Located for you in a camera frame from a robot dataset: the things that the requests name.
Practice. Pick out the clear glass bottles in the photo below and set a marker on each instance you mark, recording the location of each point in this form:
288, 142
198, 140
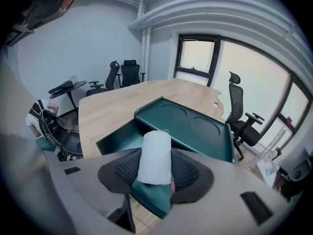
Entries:
74, 78

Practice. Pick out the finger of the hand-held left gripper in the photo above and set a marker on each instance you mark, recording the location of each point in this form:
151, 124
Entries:
46, 1

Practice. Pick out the white towel item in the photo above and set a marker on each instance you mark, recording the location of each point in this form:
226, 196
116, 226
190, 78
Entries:
155, 155

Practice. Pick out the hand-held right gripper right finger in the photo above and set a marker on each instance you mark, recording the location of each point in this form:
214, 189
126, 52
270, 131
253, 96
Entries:
220, 199

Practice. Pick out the dark green box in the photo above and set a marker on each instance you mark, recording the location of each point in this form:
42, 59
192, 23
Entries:
185, 128

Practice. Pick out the white ceiling pipe bundle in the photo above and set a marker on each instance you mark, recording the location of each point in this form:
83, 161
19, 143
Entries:
210, 11

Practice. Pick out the round black side table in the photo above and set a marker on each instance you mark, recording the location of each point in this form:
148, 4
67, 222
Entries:
78, 85

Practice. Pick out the small black framed window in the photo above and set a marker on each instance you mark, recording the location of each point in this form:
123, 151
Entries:
195, 54

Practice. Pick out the black bag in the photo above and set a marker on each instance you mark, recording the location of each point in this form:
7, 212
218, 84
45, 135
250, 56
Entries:
61, 87

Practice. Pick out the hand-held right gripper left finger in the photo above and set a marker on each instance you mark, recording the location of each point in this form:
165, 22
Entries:
80, 177

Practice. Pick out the tipped black office chair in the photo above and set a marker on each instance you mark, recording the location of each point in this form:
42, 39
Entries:
66, 138

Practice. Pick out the white vertical wall pipes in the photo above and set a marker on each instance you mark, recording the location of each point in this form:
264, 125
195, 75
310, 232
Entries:
144, 48

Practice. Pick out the black mesh office chair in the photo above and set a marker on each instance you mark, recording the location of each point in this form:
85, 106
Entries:
130, 75
94, 89
111, 78
236, 99

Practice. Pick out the large black framed window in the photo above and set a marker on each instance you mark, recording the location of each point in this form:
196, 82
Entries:
254, 77

